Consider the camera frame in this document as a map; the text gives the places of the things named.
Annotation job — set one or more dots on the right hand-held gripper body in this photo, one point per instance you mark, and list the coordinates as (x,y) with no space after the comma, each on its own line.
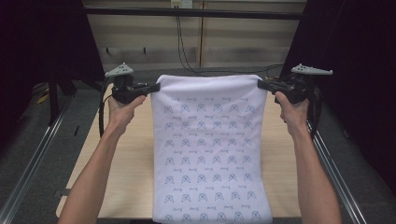
(292,90)

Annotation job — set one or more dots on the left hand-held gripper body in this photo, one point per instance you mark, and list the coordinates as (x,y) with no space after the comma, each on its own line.
(126,91)

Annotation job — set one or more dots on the white patterned towel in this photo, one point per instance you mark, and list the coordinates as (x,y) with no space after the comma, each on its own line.
(208,149)

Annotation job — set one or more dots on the person's left hand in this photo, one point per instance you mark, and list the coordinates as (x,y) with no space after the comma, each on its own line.
(123,113)

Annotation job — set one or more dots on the person's right hand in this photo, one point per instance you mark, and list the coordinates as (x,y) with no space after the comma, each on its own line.
(292,115)

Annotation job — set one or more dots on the small black floor item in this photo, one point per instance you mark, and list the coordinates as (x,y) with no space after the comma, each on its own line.
(76,130)

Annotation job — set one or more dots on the black curtain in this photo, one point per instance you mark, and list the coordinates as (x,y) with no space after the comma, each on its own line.
(37,46)
(358,93)

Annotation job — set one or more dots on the black metal stand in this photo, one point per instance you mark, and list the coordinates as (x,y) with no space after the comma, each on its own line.
(53,102)

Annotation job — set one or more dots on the black horizontal metal bar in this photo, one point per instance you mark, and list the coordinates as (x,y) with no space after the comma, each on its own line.
(218,13)

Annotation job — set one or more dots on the yellow object on floor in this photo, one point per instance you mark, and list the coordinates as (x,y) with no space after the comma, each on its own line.
(42,99)

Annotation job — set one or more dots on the small black wall hook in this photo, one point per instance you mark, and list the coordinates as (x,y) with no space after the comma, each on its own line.
(107,49)
(144,49)

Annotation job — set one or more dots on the aluminium floor rail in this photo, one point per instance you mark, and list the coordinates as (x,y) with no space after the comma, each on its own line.
(330,161)
(34,158)

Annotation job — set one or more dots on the white wall socket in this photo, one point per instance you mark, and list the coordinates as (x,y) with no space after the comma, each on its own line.
(182,3)

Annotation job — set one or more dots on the grey table bracket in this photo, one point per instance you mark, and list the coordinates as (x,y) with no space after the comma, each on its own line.
(62,192)

